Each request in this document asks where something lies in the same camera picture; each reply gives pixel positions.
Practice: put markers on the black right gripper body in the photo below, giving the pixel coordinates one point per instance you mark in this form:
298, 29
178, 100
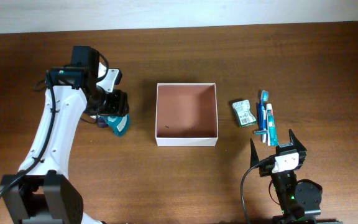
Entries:
266, 167

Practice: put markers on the blue razor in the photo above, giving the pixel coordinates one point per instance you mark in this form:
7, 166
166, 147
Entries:
259, 116

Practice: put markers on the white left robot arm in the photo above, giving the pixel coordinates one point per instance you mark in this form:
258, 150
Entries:
40, 191

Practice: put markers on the pink open box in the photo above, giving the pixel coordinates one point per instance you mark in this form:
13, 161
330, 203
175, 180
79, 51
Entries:
186, 115

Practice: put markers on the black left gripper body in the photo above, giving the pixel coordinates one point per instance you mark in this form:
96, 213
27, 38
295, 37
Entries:
113, 103

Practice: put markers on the green white soap packet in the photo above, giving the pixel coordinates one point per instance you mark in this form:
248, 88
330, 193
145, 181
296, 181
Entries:
243, 114

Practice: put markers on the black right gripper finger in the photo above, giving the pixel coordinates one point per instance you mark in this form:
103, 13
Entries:
295, 143
254, 159

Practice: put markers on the blue mouthwash bottle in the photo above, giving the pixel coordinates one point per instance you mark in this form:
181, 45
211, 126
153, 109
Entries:
119, 124

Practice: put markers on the blue white toothbrush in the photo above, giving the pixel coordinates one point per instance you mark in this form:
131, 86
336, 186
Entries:
263, 98

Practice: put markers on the green white toothpaste tube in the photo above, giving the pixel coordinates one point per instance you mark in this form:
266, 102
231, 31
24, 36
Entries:
272, 139

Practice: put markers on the clear gel bottle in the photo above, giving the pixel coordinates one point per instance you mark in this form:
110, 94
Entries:
100, 122

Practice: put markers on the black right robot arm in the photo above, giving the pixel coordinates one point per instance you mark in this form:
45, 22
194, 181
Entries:
299, 200

